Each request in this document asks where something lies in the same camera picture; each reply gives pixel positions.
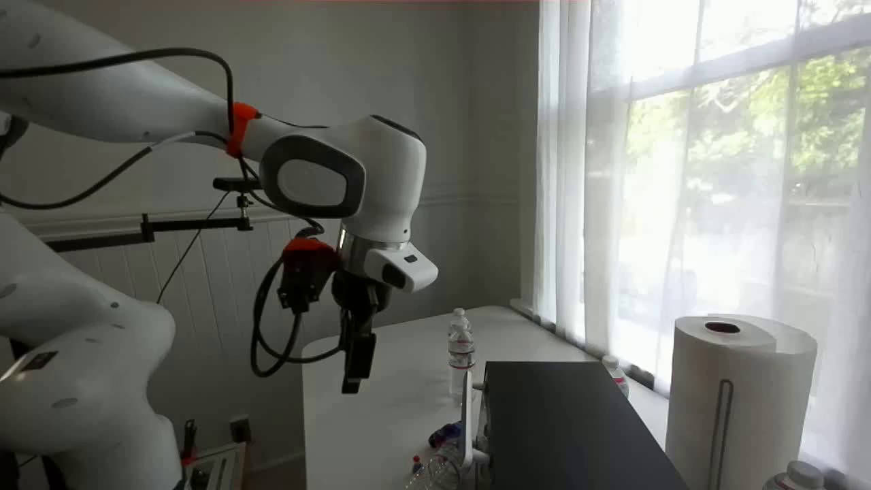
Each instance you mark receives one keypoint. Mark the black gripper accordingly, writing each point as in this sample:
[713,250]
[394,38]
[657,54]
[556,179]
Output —
[360,294]

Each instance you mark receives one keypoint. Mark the white paper towel roll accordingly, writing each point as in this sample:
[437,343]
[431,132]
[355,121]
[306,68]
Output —
[737,398]

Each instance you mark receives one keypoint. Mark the metal paper towel holder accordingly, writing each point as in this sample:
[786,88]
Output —
[722,426]

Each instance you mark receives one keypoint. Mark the blue toy car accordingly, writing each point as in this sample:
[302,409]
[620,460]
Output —
[443,435]

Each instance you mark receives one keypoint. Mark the grey round container lid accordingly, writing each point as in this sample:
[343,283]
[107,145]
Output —
[803,475]

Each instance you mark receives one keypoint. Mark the full labelled water bottle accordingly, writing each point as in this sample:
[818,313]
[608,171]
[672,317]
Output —
[461,348]
[614,370]

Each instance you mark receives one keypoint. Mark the large glass window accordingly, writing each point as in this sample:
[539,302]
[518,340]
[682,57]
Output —
[724,179]

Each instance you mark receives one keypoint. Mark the black mounting bar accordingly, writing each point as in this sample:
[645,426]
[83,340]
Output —
[179,223]

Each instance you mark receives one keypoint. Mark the red black wrist mount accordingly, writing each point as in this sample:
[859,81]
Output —
[309,268]

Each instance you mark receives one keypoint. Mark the white sheer curtain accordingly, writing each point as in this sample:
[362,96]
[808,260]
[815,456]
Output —
[567,179]

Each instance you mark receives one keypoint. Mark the black toaster oven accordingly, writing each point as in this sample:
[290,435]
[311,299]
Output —
[571,426]

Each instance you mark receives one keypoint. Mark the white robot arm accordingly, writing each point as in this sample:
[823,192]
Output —
[110,98]

